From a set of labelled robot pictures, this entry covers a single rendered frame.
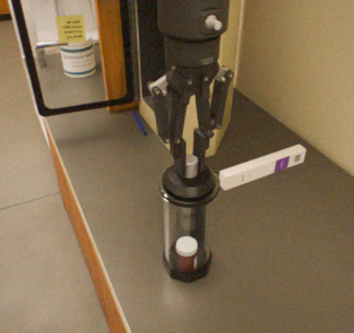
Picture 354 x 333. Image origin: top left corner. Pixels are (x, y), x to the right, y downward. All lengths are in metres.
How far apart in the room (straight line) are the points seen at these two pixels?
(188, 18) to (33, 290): 1.73
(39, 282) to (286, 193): 1.39
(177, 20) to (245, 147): 0.73
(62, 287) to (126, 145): 1.03
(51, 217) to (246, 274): 1.67
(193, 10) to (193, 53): 0.06
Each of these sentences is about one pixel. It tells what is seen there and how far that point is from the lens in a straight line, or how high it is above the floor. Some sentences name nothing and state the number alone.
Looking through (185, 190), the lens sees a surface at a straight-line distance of 0.63.
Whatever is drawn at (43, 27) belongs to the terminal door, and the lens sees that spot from 1.15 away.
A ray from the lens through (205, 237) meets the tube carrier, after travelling 0.72.
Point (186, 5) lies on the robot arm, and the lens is 0.48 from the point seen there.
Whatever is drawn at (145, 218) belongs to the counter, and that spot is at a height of 0.94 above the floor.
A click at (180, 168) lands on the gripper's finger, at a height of 1.21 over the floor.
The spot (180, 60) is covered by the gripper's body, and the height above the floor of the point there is 1.40.
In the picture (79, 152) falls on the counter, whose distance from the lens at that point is 1.15.
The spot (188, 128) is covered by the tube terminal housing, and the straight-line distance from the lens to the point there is 1.01.
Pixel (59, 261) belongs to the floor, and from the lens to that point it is 2.11.
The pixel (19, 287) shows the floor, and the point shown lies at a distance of 2.07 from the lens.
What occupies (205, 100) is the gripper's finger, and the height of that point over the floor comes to 1.33.
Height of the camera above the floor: 1.59
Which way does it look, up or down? 37 degrees down
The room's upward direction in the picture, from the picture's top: straight up
